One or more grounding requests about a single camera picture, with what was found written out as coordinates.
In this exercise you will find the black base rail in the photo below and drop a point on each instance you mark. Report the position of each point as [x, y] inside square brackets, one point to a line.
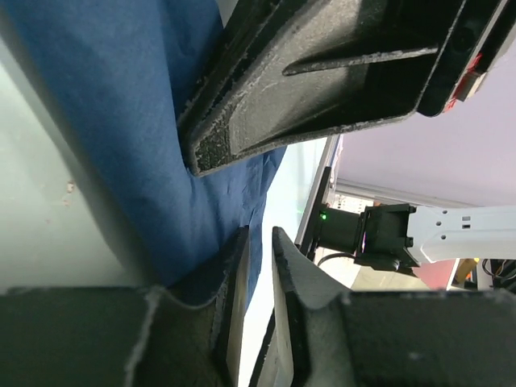
[317, 200]

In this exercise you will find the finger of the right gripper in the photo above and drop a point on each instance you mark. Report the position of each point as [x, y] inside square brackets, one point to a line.
[284, 72]

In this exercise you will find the dark blue paper napkin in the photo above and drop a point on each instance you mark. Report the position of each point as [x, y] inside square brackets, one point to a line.
[121, 72]

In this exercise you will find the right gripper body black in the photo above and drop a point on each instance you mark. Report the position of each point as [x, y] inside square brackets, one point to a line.
[483, 33]

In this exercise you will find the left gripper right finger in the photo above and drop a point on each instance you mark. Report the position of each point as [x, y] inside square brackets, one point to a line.
[325, 334]

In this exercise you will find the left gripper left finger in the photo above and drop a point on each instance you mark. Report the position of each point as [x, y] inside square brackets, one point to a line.
[185, 335]

